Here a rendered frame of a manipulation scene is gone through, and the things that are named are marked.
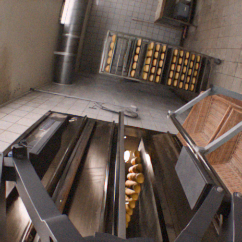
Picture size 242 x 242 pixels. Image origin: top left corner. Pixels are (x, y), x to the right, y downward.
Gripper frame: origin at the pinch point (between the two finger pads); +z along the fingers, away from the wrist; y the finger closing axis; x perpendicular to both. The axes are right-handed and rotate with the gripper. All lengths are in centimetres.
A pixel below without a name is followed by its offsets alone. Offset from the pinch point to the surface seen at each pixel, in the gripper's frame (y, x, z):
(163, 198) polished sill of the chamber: 33, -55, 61
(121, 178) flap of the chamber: 8, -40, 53
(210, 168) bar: 32.1, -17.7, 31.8
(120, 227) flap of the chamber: 7.9, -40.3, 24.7
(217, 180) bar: 32.0, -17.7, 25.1
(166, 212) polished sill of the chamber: 33, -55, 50
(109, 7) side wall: -61, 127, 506
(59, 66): -98, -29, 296
